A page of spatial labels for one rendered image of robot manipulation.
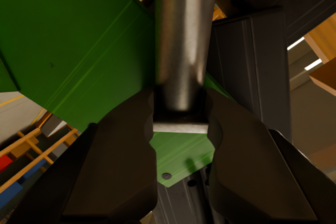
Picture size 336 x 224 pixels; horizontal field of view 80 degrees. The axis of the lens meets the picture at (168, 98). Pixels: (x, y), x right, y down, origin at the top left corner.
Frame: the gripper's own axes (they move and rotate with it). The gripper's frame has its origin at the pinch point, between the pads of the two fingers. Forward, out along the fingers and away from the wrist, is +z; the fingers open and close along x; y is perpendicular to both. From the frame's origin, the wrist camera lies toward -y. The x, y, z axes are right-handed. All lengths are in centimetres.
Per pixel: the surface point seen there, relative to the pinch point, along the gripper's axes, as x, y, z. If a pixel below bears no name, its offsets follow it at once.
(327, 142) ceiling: 329, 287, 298
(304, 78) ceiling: 428, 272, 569
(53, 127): -19.4, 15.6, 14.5
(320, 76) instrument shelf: 43, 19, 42
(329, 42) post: 61, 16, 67
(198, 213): 2.5, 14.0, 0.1
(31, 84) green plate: -11.0, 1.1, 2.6
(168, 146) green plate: -0.6, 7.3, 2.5
